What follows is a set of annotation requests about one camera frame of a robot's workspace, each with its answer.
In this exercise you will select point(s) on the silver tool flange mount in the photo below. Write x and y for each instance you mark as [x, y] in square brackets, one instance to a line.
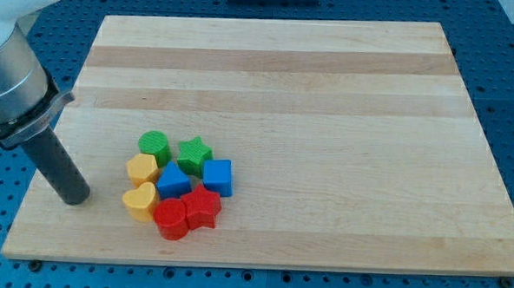
[28, 125]

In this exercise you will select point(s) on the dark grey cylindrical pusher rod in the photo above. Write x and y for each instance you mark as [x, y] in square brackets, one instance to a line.
[54, 163]

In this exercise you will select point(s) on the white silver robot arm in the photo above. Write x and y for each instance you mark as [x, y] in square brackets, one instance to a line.
[29, 101]

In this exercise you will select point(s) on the green star block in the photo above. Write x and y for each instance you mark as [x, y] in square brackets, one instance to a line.
[192, 156]

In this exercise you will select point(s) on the red star block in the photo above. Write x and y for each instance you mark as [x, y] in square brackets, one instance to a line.
[202, 207]

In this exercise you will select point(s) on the yellow hexagon block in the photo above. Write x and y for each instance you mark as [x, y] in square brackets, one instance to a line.
[142, 168]

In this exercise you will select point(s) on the green cylinder block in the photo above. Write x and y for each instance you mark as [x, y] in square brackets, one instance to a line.
[155, 143]

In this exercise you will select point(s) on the yellow heart block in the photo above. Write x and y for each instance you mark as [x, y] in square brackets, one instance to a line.
[141, 202]

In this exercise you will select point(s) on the blue triangle block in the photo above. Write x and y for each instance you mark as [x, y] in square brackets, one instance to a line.
[173, 183]

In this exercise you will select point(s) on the red cylinder block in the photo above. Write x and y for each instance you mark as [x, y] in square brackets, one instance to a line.
[171, 219]

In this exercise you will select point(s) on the blue cube block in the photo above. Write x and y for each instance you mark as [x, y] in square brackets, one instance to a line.
[217, 177]

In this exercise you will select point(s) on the light wooden board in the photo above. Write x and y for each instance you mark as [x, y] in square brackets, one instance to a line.
[355, 147]

